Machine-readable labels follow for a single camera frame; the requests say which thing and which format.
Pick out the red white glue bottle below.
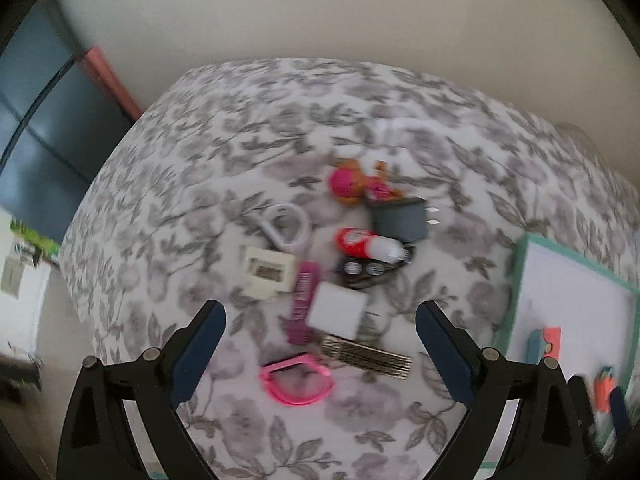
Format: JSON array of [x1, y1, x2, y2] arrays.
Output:
[[336, 226, 411, 263]]

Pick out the teal rimmed white tray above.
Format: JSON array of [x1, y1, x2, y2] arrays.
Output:
[[492, 234, 640, 471]]

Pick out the white charger cube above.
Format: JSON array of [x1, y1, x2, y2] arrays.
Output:
[[305, 281, 371, 339]]

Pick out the pink board edge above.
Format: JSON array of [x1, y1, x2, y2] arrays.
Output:
[[82, 46, 146, 121]]

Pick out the small orange teal toy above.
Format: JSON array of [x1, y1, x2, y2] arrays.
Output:
[[592, 366, 621, 413]]

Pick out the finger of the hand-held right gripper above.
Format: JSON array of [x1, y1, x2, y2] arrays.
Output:
[[567, 375, 602, 466], [607, 387, 633, 461]]

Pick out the cream rectangular box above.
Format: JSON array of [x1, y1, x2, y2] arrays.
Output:
[[241, 245, 297, 295]]

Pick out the floral bedspread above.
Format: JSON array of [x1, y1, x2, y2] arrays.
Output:
[[59, 57, 640, 480]]

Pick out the dark grey plug adapter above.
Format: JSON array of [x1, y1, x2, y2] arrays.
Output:
[[367, 197, 441, 243]]

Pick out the pink toy doll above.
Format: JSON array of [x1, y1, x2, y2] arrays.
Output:
[[329, 158, 406, 207]]

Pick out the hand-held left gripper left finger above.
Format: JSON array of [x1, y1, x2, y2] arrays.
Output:
[[56, 300, 227, 480]]

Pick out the green patterned object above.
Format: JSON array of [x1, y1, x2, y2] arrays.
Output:
[[10, 217, 61, 261]]

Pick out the purple comb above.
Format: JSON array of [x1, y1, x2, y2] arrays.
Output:
[[286, 261, 321, 345]]

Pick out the coral and teal toy block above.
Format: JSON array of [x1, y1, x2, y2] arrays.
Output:
[[525, 327, 563, 366]]

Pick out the white carabiner clip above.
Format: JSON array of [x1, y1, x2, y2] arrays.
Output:
[[260, 202, 312, 252]]

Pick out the pink heart glasses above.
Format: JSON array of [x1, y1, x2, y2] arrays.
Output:
[[260, 352, 335, 406]]

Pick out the black toy car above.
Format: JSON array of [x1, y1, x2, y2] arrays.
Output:
[[336, 245, 416, 291]]

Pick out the gold comb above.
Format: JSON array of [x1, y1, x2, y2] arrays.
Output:
[[320, 334, 412, 381]]

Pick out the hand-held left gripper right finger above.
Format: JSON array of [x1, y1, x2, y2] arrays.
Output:
[[416, 301, 588, 480]]

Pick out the dark cabinet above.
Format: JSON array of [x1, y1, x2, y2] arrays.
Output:
[[0, 0, 136, 246]]

